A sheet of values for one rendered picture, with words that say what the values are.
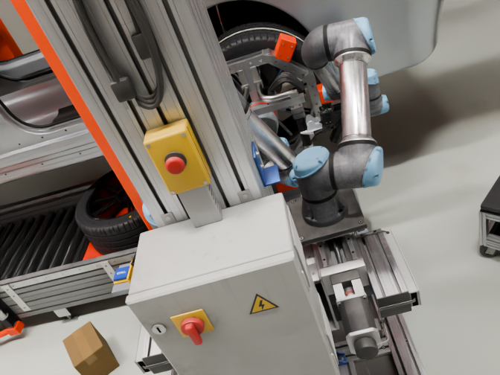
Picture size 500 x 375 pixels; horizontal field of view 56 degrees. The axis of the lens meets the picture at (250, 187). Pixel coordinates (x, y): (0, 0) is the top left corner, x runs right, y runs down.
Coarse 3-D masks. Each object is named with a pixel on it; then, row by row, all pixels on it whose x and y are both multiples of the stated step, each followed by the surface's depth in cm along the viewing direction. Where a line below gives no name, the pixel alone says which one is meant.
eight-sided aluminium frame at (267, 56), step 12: (228, 60) 205; (240, 60) 200; (252, 60) 199; (264, 60) 198; (276, 60) 203; (300, 72) 202; (312, 72) 206; (312, 84) 205; (312, 96) 209; (300, 144) 224; (264, 156) 230
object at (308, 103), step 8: (280, 72) 213; (272, 80) 216; (296, 88) 218; (304, 88) 218; (304, 104) 239; (312, 112) 223; (280, 120) 228; (288, 120) 248; (280, 128) 247; (288, 128) 231; (296, 128) 235; (280, 136) 241; (288, 136) 236; (296, 136) 231
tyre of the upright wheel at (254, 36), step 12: (252, 24) 216; (264, 24) 216; (276, 24) 217; (240, 36) 206; (252, 36) 203; (264, 36) 202; (276, 36) 203; (300, 36) 217; (228, 48) 204; (240, 48) 204; (252, 48) 204; (264, 48) 204; (300, 48) 205; (300, 60) 207; (324, 108) 221
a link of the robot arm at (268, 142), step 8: (240, 96) 140; (248, 104) 142; (248, 112) 141; (248, 120) 143; (256, 120) 145; (256, 128) 145; (264, 128) 147; (256, 136) 147; (264, 136) 148; (272, 136) 150; (264, 144) 149; (272, 144) 150; (280, 144) 152; (264, 152) 152; (272, 152) 152; (280, 152) 152; (288, 152) 155; (272, 160) 155; (280, 160) 154; (288, 160) 155; (280, 168) 159; (288, 168) 157; (288, 176) 162
